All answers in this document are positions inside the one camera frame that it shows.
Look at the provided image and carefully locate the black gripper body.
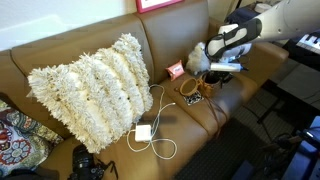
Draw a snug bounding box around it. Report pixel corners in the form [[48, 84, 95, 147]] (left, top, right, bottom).
[[208, 71, 233, 84]]

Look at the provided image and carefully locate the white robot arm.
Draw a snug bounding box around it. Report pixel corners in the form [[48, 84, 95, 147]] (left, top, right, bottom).
[[204, 0, 320, 73]]

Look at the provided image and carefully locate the brown leather sofa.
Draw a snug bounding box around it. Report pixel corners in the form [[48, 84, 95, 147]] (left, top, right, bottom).
[[0, 0, 288, 180]]

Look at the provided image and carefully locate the white fluffy toy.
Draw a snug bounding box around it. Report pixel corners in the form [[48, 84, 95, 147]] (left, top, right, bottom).
[[186, 42, 210, 75]]

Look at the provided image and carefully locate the blue white patterned tile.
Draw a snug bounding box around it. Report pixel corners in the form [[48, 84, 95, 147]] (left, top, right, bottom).
[[184, 91, 203, 106]]

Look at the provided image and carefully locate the pink pouch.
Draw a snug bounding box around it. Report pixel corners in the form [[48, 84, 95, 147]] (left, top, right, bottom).
[[167, 60, 185, 81]]

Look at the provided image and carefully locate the white power adapter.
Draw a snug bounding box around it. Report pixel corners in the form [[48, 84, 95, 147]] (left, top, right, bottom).
[[135, 125, 152, 142]]

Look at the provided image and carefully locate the red framed picture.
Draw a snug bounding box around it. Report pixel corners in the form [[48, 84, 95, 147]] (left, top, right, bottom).
[[135, 0, 183, 13]]

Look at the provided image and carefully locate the white shaggy pillow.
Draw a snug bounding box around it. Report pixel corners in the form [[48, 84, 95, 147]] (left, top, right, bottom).
[[28, 34, 153, 153]]

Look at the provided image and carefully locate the colourful floral pillow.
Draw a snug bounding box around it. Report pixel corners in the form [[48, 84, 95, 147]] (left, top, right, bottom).
[[0, 101, 63, 178]]

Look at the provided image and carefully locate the white charger cable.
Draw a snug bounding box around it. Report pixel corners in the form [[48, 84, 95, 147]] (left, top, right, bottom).
[[125, 83, 178, 160]]

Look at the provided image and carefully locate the black camera with strap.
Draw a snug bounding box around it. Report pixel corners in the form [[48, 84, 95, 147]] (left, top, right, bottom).
[[67, 145, 119, 180]]

